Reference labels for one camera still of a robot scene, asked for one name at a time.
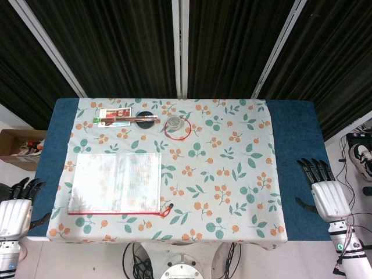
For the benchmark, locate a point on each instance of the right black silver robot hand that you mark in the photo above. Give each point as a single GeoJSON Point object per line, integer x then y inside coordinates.
{"type": "Point", "coordinates": [331, 200]}

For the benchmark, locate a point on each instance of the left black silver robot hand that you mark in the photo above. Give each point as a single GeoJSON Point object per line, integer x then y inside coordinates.
{"type": "Point", "coordinates": [16, 215]}

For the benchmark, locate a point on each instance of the white mesh bag red zipper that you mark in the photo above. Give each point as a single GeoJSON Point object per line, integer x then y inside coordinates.
{"type": "Point", "coordinates": [116, 183]}

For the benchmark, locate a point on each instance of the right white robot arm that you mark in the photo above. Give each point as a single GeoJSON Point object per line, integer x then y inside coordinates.
{"type": "Point", "coordinates": [353, 255]}

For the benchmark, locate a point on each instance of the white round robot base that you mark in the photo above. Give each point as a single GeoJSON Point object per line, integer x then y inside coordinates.
{"type": "Point", "coordinates": [181, 268]}

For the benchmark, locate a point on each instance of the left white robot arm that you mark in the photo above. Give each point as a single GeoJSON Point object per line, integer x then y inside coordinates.
{"type": "Point", "coordinates": [8, 255]}

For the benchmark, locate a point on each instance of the black white sneaker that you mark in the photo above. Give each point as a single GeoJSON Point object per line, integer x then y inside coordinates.
{"type": "Point", "coordinates": [361, 157]}

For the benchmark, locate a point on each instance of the assorted colourful small items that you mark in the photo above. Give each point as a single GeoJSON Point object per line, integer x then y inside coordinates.
{"type": "Point", "coordinates": [30, 146]}

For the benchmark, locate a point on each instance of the blue table cover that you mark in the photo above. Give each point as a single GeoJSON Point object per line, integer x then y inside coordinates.
{"type": "Point", "coordinates": [296, 136]}

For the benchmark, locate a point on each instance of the brown cardboard box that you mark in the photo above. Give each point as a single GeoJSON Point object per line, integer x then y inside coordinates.
{"type": "Point", "coordinates": [8, 142]}

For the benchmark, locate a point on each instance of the floral orange green tablecloth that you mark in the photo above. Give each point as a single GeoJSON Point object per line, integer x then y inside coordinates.
{"type": "Point", "coordinates": [221, 151]}

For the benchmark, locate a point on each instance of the packaged brown chopsticks green tag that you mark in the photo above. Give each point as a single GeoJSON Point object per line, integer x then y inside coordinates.
{"type": "Point", "coordinates": [128, 118]}

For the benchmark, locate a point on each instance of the printed photo postcard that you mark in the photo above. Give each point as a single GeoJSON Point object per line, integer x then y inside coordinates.
{"type": "Point", "coordinates": [125, 112]}

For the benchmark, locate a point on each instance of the black round lid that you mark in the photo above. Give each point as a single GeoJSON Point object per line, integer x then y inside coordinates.
{"type": "Point", "coordinates": [146, 125]}

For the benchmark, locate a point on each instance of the white partition post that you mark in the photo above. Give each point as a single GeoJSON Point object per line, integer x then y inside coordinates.
{"type": "Point", "coordinates": [180, 49]}
{"type": "Point", "coordinates": [276, 49]}
{"type": "Point", "coordinates": [49, 49]}

